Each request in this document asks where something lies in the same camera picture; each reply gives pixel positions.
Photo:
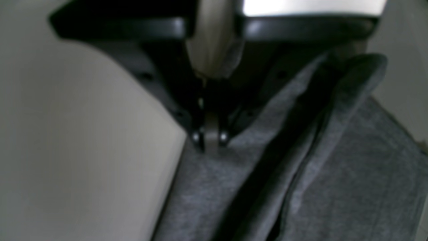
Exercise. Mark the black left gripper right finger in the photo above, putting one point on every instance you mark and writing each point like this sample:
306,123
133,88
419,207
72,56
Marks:
275,39

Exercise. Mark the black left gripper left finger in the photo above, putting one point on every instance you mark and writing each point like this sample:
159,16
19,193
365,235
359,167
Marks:
148,39

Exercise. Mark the grey T-shirt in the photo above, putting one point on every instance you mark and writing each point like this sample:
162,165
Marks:
323,162

